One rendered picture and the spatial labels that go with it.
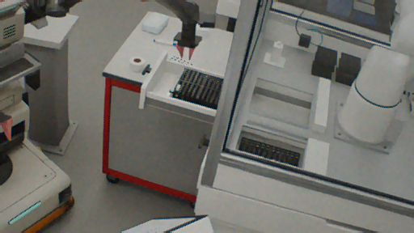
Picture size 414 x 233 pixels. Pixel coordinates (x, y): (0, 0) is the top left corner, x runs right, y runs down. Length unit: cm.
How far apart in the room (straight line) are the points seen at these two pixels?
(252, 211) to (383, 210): 42
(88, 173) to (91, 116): 48
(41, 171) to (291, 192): 136
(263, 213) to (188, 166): 94
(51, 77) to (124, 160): 58
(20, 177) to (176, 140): 78
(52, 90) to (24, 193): 62
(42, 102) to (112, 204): 67
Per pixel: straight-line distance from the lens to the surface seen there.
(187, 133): 242
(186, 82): 210
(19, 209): 242
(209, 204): 170
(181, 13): 187
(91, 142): 309
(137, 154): 261
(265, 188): 160
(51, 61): 268
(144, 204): 279
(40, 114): 294
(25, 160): 261
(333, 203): 161
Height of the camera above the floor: 214
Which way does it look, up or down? 40 degrees down
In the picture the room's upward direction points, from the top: 12 degrees clockwise
